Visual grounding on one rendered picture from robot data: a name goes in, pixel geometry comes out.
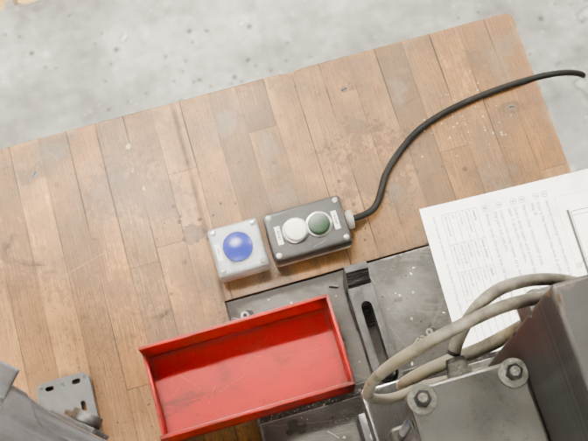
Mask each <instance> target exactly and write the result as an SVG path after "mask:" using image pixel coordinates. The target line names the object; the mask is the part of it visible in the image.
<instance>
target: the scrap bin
mask: <svg viewBox="0 0 588 441"><path fill-rule="evenodd" d="M138 351H139V352H140V353H141V354H142V355H143V362H144V365H145V369H146V373H147V376H148V380H149V384H150V391H151V394H152V398H153V402H154V405H155V409H156V412H157V420H158V423H159V427H160V430H161V434H162V436H160V437H159V438H160V440H161V441H183V440H187V439H189V438H195V437H197V436H201V435H204V434H207V433H210V432H214V431H219V430H222V429H226V428H228V427H232V426H235V425H238V424H244V423H246V422H250V421H253V420H256V419H259V418H262V417H267V416H271V415H274V414H277V413H280V412H284V411H286V410H292V409H295V408H298V407H302V406H305V405H308V404H311V403H316V402H319V401H323V400H325V399H329V398H332V397H335V396H341V395H344V394H347V393H350V392H354V388H355V380H354V375H353V372H352V369H351V366H350V363H349V360H348V357H347V352H346V349H345V346H344V343H343V340H342V337H341V334H340V329H339V326H338V323H337V319H336V317H335V314H334V310H333V306H332V302H331V299H330V297H329V294H325V295H322V296H318V297H313V298H309V299H306V300H303V301H300V302H296V303H294V304H288V305H285V306H282V307H278V308H275V309H272V310H268V311H263V312H260V313H257V314H254V315H250V316H247V317H244V318H238V319H235V320H232V321H228V322H226V323H222V324H219V325H214V326H210V327H208V328H204V329H200V330H198V331H194V332H189V333H186V334H182V335H179V336H176V337H173V338H169V339H164V340H160V341H158V342H154V343H151V344H148V345H145V346H140V347H139V348H138Z"/></svg>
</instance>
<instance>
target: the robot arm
mask: <svg viewBox="0 0 588 441"><path fill-rule="evenodd" d="M19 371H20V370H19V369H17V368H15V367H13V366H11V365H9V364H7V363H5V362H3V361H1V360H0V441H108V439H109V436H108V435H106V434H104V433H103V431H102V421H103V420H102V419H101V418H100V417H99V412H98V409H97V404H96V400H95V393H94V390H93V385H92V382H91V378H90V376H89V375H88V374H86V373H84V372H80V373H78V374H71V375H69V376H65V377H62V378H59V379H56V380H52V381H47V382H44V383H41V384H39V385H38V387H37V396H38V403H37V402H35V401H34V400H33V399H32V398H30V397H29V396H28V395H27V393H26V392H25V391H23V390H22V389H20V388H17V387H15V386H13V385H12V384H13V382H14V381H15V380H16V378H17V376H18V373H19ZM78 380H80V383H76V384H74V382H75V381H78ZM50 388H54V390H52V391H49V392H47V390H48V389H50ZM83 403H86V407H87V410H86V411H85V410H83V406H82V404H83Z"/></svg>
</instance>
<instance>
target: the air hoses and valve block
mask: <svg viewBox="0 0 588 441"><path fill-rule="evenodd" d="M576 277H578V276H571V275H565V274H557V273H535V274H527V275H522V276H515V277H511V278H509V279H506V280H503V281H501V282H498V283H496V284H494V285H493V286H491V287H490V288H488V289H487V290H485V291H484V292H482V293H481V294H480V295H479V296H478V297H477V298H476V299H475V300H474V301H473V302H472V303H471V305H470V306H469V307H468V308H467V310H466V311H465V313H464V315H463V316H462V318H460V319H458V320H456V321H454V322H452V323H450V324H449V325H446V326H444V327H442V328H440V329H438V330H436V331H435V332H433V333H431V334H429V335H427V336H426V337H424V338H422V339H420V340H419V341H417V342H415V343H414V344H412V345H410V346H408V347H406V348H405V349H403V350H402V351H401V352H399V353H397V354H396V355H394V356H393V357H391V358H390V359H388V360H387V361H385V362H384V363H383V364H382V365H380V366H379V367H378V368H377V369H376V370H375V371H374V372H373V373H372V374H371V375H370V376H369V377H368V379H367V381H366V383H365V385H364V388H363V391H362V394H363V398H364V399H365V401H366V402H368V403H371V404H379V405H385V404H392V403H398V402H400V401H402V400H405V398H406V395H407V394H408V392H409V391H410V389H411V388H412V387H414V386H416V385H417V384H426V385H427V384H430V383H433V382H438V381H442V380H444V379H448V378H447V375H444V376H440V377H437V378H432V379H428V380H425V379H427V378H429V377H431V376H433V375H436V374H438V373H440V372H443V371H445V370H446V363H445V361H446V360H448V359H450V358H452V357H456V356H459V355H464V356H465V359H466V360H467V362H468V361H472V360H474V359H477V358H479V357H481V356H483V355H485V354H489V353H491V352H492V351H494V350H496V349H498V348H500V347H503V346H504V345H505V344H506V343H507V341H508V340H509V339H510V337H511V336H512V335H513V334H514V333H515V332H516V329H517V328H518V327H519V326H520V324H521V323H522V322H523V320H524V319H525V318H526V317H527V316H528V315H529V314H530V313H531V312H532V310H533V308H534V307H535V306H536V304H537V303H538V302H539V301H540V299H541V298H542V297H543V295H544V294H545V293H546V291H547V290H548V289H549V288H550V286H551V285H552V284H557V283H561V282H563V281H567V280H570V279H573V278H576ZM540 285H548V286H546V287H542V288H540V289H532V290H529V291H528V292H526V293H525V294H522V295H519V296H515V297H509V298H506V299H503V300H501V301H498V302H495V303H493V304H491V303H492V302H493V301H494V300H495V299H496V298H499V297H500V296H502V295H504V294H506V293H508V292H510V291H515V290H519V289H522V288H526V287H531V286H540ZM513 310H517V313H518V316H519V319H520V320H518V321H516V322H515V323H513V324H512V325H510V326H508V327H506V328H504V329H502V330H501V331H499V332H497V333H495V334H493V335H492V336H489V337H487V338H485V339H483V340H482V341H479V342H477V343H475V344H473V345H470V346H467V347H464V348H462V347H463V345H464V343H465V340H466V336H467V334H468V333H469V331H470V329H471V328H472V327H474V326H476V325H478V324H480V323H482V322H484V321H487V320H489V319H491V318H494V317H497V316H499V315H501V314H503V313H506V312H511V311H513ZM450 338H451V342H450V345H449V347H447V350H446V352H447V353H448V354H446V355H444V356H441V357H438V358H436V359H435V360H432V361H429V362H427V363H425V364H423V365H422V366H420V367H417V368H416V369H414V370H413V371H411V372H409V373H407V374H406V375H405V376H403V377H402V378H401V379H400V380H399V381H398V382H397V384H396V389H397V391H396V392H394V393H390V394H381V395H380V394H375V393H374V392H375V389H376V387H377V386H378V385H379V383H380V382H381V381H382V380H384V379H385V378H386V377H387V376H388V375H390V374H391V373H393V372H394V371H396V370H397V369H398V368H399V367H401V366H403V365H404V364H406V363H407V362H409V361H411V360H413V359H415V358H416V357H417V356H419V355H421V354H423V353H425V352H427V351H428V350H430V349H432V348H433V347H435V346H437V345H439V344H441V343H443V342H445V341H447V340H448V339H450Z"/></svg>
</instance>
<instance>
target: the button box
mask: <svg viewBox="0 0 588 441"><path fill-rule="evenodd" d="M565 75H570V76H577V77H580V78H584V77H585V76H586V74H585V73H584V72H582V71H579V70H573V69H564V70H556V71H550V72H546V73H538V74H534V75H531V76H528V77H524V78H521V79H518V80H513V81H510V82H508V83H505V84H502V85H499V86H497V87H493V88H490V89H488V90H486V91H483V92H480V93H478V94H475V95H473V96H470V97H468V98H466V99H464V100H462V101H459V102H457V103H455V104H453V105H451V106H450V107H448V108H445V109H443V110H441V111H440V112H438V113H436V114H435V115H433V116H432V117H430V118H429V119H427V120H426V121H424V122H423V123H421V124H420V125H419V126H418V127H417V128H415V129H414V130H413V131H412V132H411V133H410V134H409V135H408V136H407V137H406V139H405V140H404V141H403V142H402V144H401V145H400V146H399V148H398V149H397V150H396V152H395V153H394V155H393V156H392V158H391V159H390V160H389V161H388V164H387V165H386V167H385V169H384V171H383V173H382V175H381V180H380V184H379V189H378V192H377V195H376V198H375V200H374V203H373V205H372V206H371V207H370V208H369V209H368V210H366V211H364V212H362V213H358V214H355V215H353V214H352V212H351V210H346V211H345V213H344V211H343V208H342V205H341V202H340V197H339V196H338V195H335V196H332V197H329V198H325V199H320V200H316V201H313V202H310V203H307V204H303V205H300V206H294V207H292V208H288V209H284V210H282V211H278V212H275V213H269V214H266V215H264V216H263V217H262V218H263V223H264V226H265V229H266V232H267V236H268V238H269V244H270V247H271V250H272V254H273V256H274V260H275V263H276V266H277V267H283V266H285V265H289V264H292V263H297V262H301V261H304V260H307V259H311V258H313V257H317V256H322V255H325V254H329V253H332V252H335V251H339V250H342V249H347V248H350V247H351V246H352V241H353V239H352V236H351V233H350V230H349V228H350V229H353V228H355V223H354V222H355V221H359V220H362V219H364V218H366V217H368V216H369V215H371V214H373V213H374V212H375V211H376V210H377V209H378V207H379V206H380V204H381V202H382V198H383V195H384V192H385V187H386V183H387V179H388V177H389V174H390V172H391V170H392V168H393V167H394V165H395V163H396V161H397V160H398V158H399V157H400V156H401V155H402V154H403V152H404V151H405V150H406V148H407V147H408V146H409V145H410V143H411V142H412V141H413V140H414V139H415V138H416V137H417V136H418V135H419V134H420V133H421V132H422V131H423V130H425V129H426V128H427V127H429V126H430V125H432V124H433V123H434V122H436V121H437V120H439V119H440V118H442V117H444V116H446V115H448V114H450V113H451V112H453V111H455V110H457V109H460V108H462V107H464V106H465V105H468V104H470V103H472V102H476V101H477V100H480V99H482V98H485V97H488V96H489V95H494V94H496V93H499V92H501V91H504V90H507V89H510V88H514V87H517V86H520V85H523V84H526V83H529V82H532V81H539V80H542V79H547V78H551V77H557V76H565ZM315 213H322V214H325V215H326V216H327V217H328V218H329V220H330V227H329V229H328V231H327V232H325V233H324V234H314V233H312V232H311V231H310V229H309V228H308V220H309V218H310V217H311V216H312V215H313V214H315ZM294 219H298V220H301V221H302V222H303V223H304V224H305V225H306V235H305V237H304V238H303V239H302V240H300V241H291V240H290V239H288V238H287V237H286V235H285V232H284V228H285V225H286V223H287V222H288V221H290V220H294Z"/></svg>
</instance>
